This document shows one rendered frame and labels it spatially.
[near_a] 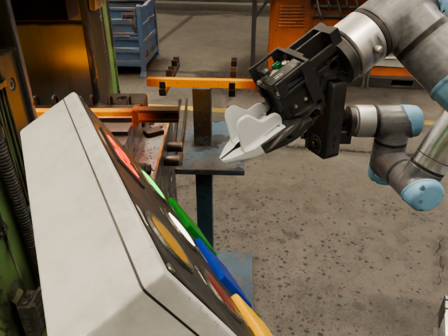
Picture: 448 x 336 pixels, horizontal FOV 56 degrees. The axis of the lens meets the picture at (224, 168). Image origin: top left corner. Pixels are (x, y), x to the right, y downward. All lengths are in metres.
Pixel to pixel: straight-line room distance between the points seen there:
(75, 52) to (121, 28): 3.44
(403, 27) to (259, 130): 0.23
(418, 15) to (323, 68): 0.13
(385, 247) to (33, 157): 1.98
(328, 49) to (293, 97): 0.08
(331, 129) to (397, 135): 0.46
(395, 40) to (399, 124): 0.45
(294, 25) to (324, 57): 3.82
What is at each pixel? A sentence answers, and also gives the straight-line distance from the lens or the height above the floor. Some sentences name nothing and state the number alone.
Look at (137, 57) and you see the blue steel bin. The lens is 4.69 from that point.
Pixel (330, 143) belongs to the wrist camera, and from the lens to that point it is 0.61.
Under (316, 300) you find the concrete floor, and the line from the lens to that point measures 1.92.
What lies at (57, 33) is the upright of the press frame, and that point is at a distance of 1.24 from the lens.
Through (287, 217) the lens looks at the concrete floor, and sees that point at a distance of 2.35.
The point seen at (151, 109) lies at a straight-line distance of 0.99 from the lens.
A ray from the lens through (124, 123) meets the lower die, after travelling 0.98.
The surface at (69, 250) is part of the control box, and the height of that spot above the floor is 1.18.
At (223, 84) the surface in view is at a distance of 1.30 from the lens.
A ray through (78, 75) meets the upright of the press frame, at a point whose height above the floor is 1.02.
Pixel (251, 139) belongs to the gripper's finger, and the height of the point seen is 1.14.
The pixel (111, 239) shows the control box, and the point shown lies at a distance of 0.29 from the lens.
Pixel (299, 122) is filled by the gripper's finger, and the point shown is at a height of 1.16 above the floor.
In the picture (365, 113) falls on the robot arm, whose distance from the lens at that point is 1.01.
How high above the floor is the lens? 1.37
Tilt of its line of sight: 29 degrees down
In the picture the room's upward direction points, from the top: straight up
